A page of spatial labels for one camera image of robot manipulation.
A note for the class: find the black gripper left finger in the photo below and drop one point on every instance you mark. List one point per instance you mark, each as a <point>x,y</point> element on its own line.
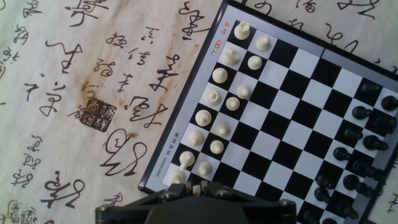
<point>174,188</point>

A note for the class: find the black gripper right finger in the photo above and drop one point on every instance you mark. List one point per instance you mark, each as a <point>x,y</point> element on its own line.
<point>224,189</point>

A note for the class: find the black white chessboard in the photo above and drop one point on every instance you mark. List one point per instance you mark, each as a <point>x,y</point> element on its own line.
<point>280,109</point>

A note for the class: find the white chess bishop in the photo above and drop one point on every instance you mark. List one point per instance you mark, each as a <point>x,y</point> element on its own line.
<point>196,138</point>
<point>219,75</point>

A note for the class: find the white chess king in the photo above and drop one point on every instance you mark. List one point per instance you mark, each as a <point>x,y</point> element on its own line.
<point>203,118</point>

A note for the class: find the black chess pawn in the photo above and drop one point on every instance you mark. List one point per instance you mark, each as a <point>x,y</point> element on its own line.
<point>370,88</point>
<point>353,134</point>
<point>360,112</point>
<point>341,154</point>
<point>321,194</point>
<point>309,216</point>
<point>324,181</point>

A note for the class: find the white chess queen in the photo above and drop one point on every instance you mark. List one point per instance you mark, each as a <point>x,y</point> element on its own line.
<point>212,96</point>

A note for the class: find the black chess bishop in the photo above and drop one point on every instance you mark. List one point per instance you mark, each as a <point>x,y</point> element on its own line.
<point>374,143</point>
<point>346,211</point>

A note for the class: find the black chess king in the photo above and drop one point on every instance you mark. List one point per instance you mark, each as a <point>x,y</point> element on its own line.
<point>357,183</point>

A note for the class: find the beige calligraphy tablecloth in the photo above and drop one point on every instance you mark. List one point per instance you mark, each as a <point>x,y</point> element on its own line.
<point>77,93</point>

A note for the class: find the black chess queen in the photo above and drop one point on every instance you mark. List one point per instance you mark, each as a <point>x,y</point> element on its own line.
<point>367,169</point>

